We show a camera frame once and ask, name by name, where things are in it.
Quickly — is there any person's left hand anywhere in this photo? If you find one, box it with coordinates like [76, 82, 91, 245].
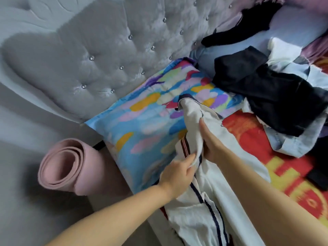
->
[158, 153, 199, 201]

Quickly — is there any person's right hand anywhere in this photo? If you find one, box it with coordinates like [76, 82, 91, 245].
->
[198, 118, 232, 165]

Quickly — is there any white jacket with navy stripes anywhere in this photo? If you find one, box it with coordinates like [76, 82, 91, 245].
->
[159, 95, 271, 246]

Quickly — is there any pile of mixed clothes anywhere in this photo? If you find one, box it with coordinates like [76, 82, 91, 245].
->
[201, 1, 328, 190]

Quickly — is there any person's right forearm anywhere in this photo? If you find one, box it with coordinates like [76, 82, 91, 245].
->
[213, 151, 328, 246]

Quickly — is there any person's left forearm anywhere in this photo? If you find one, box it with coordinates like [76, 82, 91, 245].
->
[46, 184, 172, 246]

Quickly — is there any blue patterned pillow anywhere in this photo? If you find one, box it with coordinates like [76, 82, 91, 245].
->
[84, 57, 244, 194]

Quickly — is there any red and yellow blanket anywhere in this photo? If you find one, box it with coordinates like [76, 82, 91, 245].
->
[87, 54, 328, 246]

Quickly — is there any pink fabric item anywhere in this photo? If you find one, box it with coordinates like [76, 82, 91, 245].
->
[37, 138, 129, 197]

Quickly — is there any white tufted headboard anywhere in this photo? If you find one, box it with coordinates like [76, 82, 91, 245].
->
[0, 0, 257, 123]

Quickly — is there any pale blue pillow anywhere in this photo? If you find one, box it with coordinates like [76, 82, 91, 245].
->
[194, 3, 328, 77]

